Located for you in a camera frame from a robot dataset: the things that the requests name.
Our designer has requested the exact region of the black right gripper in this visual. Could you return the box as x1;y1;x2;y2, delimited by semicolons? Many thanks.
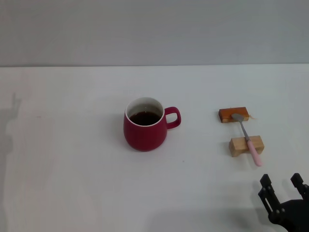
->
257;173;309;232

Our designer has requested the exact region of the pink handled metal spoon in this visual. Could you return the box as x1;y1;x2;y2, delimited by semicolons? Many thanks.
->
231;113;263;167

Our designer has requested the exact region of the red ceramic cup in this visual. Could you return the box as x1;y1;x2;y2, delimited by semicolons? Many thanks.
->
123;97;182;152

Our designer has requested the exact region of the light wooden block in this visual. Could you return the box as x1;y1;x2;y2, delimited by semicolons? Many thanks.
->
229;135;265;158

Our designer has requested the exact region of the dark brown wooden block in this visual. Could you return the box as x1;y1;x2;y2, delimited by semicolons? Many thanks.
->
219;106;249;124

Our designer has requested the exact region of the dark coffee liquid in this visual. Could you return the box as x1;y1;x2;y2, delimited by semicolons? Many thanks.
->
128;111;162;126

